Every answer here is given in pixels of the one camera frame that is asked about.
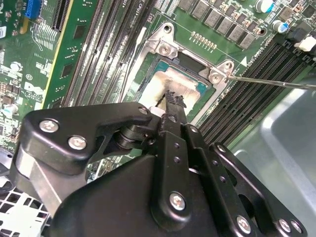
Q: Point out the thin metal locking lever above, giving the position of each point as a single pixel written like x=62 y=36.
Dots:
x=139 y=38
x=271 y=82

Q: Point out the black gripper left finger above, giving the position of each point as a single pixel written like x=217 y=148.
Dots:
x=98 y=118

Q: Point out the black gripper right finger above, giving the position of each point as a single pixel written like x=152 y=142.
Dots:
x=208 y=154

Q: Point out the silver topped green CPU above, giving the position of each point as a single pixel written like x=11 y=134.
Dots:
x=180 y=81

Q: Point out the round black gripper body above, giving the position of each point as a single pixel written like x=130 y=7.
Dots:
x=111 y=205

